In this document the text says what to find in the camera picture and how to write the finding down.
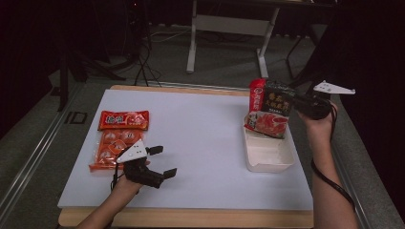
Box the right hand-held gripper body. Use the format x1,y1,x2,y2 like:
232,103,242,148
292,79,356,121

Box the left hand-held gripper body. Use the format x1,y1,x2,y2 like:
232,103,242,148
116,138,165,189

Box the red and black seasoning packet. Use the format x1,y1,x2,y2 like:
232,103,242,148
244,78,297,140

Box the orange snack bag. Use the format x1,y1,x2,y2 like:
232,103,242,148
89,110,151,172

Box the white divided food container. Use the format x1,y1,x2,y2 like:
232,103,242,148
242,114,296,174

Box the person's left hand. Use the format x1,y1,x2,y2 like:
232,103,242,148
112,160,151,196

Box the person's right hand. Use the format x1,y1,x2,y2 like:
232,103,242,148
297,101,339,141

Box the white table mat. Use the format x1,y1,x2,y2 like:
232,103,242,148
56,89,314,211

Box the black metal stand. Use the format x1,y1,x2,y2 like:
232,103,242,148
56,52,127,113

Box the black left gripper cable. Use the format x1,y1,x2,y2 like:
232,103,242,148
110,164,124,193

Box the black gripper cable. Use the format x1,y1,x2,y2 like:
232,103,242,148
309,104,356,212
110,164,124,193

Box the black chair frame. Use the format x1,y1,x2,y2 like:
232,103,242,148
271,31,335,96

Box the metal floor rail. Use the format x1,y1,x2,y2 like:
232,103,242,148
0,84,85,218
330,139,375,229

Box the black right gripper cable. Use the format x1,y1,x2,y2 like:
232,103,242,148
309,104,356,212

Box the black hanging cables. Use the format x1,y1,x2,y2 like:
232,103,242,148
133,28,163,88

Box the white metal desk frame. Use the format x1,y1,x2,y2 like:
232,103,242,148
185,0,281,80

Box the white floor cable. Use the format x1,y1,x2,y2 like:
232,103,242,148
148,23,193,45

